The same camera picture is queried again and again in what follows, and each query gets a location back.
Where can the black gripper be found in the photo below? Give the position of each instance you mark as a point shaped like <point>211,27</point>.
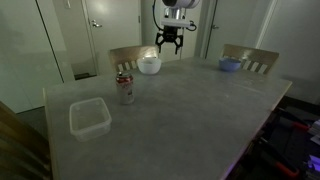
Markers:
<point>170,34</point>

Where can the white bowl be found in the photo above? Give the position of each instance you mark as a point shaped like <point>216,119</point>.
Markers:
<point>149,66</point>

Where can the red and silver soda can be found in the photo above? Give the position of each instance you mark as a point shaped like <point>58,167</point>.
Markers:
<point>125,90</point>

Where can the blue bowl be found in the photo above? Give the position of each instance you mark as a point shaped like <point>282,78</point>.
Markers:
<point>230,65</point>

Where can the clear plastic container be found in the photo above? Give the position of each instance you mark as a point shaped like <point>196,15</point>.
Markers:
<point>90,120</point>

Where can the white robot base blue lights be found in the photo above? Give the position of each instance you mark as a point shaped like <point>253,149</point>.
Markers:
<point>313,166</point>

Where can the white closet door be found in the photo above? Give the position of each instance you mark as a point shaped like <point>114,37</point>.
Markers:
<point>191,43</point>

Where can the wooden slat-back chair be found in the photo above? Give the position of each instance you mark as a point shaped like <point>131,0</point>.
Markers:
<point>133,53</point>
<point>263,55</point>
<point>20,140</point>

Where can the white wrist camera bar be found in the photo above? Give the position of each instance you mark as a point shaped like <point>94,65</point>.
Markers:
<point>176,23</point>

